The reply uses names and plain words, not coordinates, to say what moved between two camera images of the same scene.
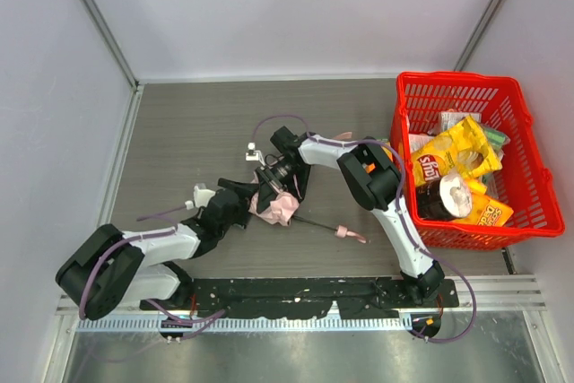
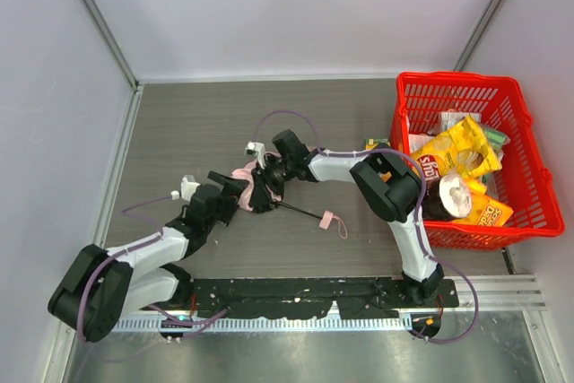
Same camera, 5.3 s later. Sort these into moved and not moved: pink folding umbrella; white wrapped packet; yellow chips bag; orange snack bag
Moved: pink folding umbrella
Not moved: white wrapped packet; yellow chips bag; orange snack bag
